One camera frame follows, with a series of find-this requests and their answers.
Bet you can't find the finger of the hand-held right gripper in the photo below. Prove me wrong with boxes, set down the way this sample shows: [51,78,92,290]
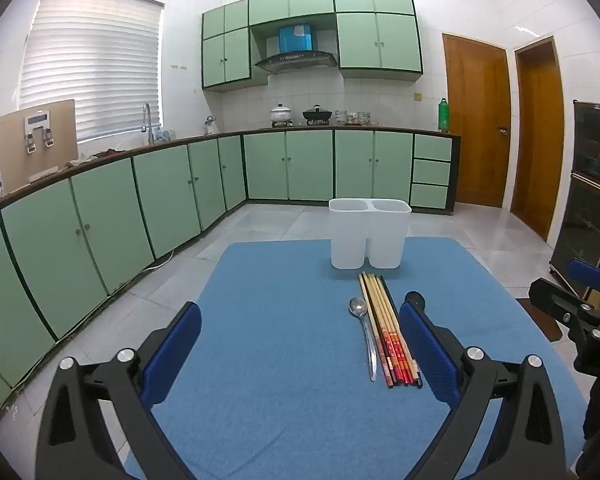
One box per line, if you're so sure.
[529,278,598,328]
[568,259,600,293]

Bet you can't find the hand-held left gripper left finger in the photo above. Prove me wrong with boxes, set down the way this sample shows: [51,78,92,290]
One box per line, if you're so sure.
[36,301,203,480]

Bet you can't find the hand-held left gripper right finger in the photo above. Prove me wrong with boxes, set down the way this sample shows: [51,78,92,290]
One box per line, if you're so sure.
[399,291,568,480]

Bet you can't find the black chopstick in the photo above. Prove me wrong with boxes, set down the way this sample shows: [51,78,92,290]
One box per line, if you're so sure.
[358,273,391,389]
[380,275,424,387]

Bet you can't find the wooden chopstick red end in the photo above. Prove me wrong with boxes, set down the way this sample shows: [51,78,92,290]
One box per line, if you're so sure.
[373,274,413,387]
[369,273,407,388]
[376,274,418,387]
[362,273,396,389]
[365,273,402,388]

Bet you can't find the metal spoon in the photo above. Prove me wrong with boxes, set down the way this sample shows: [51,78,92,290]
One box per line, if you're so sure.
[349,297,378,382]

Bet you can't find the white plastic container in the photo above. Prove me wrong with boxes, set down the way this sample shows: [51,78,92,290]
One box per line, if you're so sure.
[367,199,413,269]
[328,198,372,270]

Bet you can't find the black glass cabinet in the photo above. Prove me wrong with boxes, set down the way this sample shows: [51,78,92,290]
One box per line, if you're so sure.
[550,100,600,288]

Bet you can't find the blue table mat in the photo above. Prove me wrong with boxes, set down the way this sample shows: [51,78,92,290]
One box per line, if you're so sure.
[125,237,588,480]

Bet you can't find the plain wooden door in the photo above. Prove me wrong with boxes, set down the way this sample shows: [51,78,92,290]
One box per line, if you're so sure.
[511,36,565,242]

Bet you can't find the green base cabinets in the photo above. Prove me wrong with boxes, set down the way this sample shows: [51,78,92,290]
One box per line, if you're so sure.
[0,128,462,428]

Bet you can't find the cloth on counter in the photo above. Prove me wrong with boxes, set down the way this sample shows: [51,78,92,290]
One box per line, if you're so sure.
[64,148,127,169]

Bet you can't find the metal faucet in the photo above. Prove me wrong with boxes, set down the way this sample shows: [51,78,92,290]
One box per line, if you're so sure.
[141,103,156,146]

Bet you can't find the glass jars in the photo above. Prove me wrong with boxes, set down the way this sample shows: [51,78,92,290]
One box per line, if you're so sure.
[335,110,378,126]

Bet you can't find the white mounted device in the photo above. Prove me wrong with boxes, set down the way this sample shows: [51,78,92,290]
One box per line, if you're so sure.
[24,110,56,154]

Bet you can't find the black wok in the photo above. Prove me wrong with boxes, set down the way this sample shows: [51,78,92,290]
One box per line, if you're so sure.
[302,105,333,126]

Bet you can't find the white window blind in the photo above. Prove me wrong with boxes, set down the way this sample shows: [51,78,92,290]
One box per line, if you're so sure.
[19,0,165,143]

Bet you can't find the range hood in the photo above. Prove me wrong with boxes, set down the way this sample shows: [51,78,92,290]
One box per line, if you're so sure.
[254,24,338,75]

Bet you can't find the white floor cable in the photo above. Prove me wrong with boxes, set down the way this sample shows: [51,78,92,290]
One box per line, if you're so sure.
[124,249,177,288]

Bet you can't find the wooden door with handle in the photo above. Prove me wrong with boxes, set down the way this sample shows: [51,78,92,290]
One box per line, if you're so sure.
[442,33,512,208]

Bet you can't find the green wall cabinets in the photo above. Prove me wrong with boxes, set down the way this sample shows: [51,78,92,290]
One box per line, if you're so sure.
[201,0,425,93]

